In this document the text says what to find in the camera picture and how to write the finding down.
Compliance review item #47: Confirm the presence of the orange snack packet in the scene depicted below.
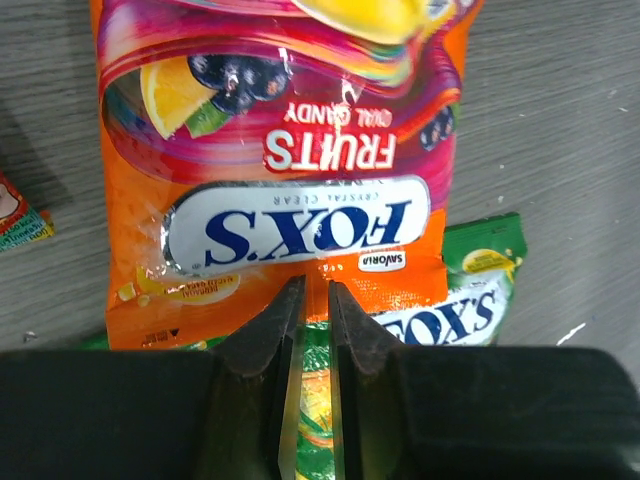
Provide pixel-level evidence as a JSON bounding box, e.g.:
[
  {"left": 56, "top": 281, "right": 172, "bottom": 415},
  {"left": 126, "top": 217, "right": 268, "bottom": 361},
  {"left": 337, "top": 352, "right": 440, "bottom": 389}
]
[{"left": 0, "top": 173, "right": 55, "bottom": 252}]

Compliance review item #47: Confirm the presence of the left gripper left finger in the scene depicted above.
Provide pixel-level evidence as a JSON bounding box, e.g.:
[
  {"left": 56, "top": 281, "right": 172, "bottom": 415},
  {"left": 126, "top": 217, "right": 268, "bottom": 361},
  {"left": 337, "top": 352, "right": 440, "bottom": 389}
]
[{"left": 1, "top": 277, "right": 306, "bottom": 479}]

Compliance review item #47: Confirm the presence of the green tea snack packet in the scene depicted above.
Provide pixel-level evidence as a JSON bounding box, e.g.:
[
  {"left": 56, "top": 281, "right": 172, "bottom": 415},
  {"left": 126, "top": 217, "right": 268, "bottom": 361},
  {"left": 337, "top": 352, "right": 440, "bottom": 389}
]
[{"left": 296, "top": 323, "right": 335, "bottom": 479}]

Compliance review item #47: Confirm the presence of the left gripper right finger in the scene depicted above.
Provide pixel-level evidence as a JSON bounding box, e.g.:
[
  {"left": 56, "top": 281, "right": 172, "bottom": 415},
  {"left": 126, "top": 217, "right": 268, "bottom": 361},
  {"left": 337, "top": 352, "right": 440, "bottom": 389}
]
[{"left": 328, "top": 282, "right": 639, "bottom": 479}]

